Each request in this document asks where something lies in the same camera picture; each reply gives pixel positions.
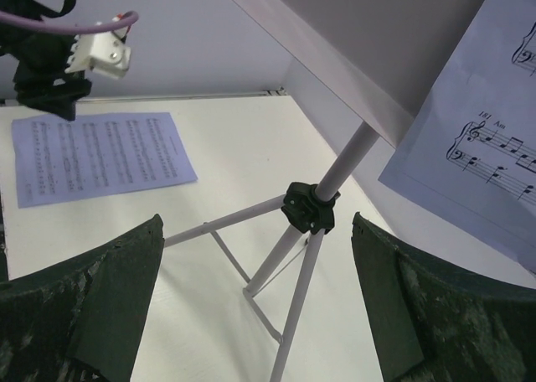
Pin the sheet music page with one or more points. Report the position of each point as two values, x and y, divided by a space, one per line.
469 156
60 161

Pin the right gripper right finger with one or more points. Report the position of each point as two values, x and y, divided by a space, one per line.
432 320

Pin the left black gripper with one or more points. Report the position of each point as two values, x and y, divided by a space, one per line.
41 82

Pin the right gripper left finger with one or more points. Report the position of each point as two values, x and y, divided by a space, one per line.
82 319

